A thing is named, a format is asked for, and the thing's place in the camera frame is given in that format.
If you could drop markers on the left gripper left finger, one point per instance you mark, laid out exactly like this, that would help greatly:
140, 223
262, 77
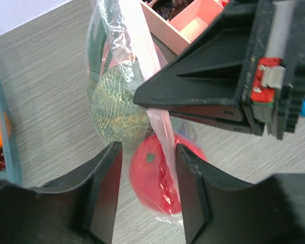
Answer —
78, 207

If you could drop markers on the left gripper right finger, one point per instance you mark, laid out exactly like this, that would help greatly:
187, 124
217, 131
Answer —
220, 208

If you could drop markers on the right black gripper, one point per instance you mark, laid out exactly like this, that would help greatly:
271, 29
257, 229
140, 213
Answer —
274, 67

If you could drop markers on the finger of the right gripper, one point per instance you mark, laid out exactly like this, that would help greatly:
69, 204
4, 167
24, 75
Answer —
209, 79
213, 122

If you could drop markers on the clear zip top bag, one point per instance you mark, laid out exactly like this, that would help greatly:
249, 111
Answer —
129, 45

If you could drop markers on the green netted melon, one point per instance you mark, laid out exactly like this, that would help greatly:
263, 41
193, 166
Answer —
115, 116

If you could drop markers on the green scallion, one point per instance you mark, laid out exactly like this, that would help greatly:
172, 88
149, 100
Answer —
95, 49

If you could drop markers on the pink compartment tray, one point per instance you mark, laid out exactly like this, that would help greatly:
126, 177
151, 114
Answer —
179, 32

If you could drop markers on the blue plastic fruit basket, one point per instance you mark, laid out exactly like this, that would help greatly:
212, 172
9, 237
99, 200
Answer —
12, 172

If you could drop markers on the dark items in tray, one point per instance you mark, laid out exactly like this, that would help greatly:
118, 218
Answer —
168, 9

